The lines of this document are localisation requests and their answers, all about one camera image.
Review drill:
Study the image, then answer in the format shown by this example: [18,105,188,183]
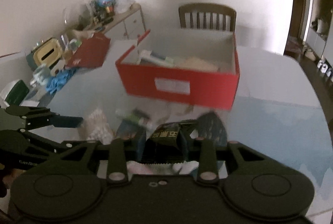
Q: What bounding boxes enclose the white kitchen cabinets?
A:
[305,19,332,80]

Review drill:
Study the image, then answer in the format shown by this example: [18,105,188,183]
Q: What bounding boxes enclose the black snack packet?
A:
[140,120,198,164]

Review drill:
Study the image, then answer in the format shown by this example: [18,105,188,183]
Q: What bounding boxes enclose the dark round fan mat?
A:
[196,111,227,146]

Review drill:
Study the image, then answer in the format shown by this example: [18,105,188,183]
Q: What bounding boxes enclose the white green tube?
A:
[115,109,153,129]

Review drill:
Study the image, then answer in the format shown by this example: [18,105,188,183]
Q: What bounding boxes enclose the dark red paper bag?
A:
[66,32,111,69]

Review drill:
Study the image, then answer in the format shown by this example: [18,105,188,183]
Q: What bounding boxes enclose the wooden chair behind box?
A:
[178,2,236,32]

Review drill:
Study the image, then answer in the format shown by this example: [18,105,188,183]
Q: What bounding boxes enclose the red cardboard box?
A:
[115,29,240,110]

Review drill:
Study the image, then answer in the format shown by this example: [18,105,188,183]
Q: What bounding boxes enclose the blue globe toy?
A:
[95,0,116,14]

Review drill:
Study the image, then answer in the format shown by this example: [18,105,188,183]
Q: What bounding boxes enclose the blue crumpled cloth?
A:
[46,68,77,94]

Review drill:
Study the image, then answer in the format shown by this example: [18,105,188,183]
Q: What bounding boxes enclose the white sideboard cabinet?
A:
[84,3,146,40]

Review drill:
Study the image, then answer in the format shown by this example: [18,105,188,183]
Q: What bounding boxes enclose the yellow tissue box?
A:
[26,37,63,71]

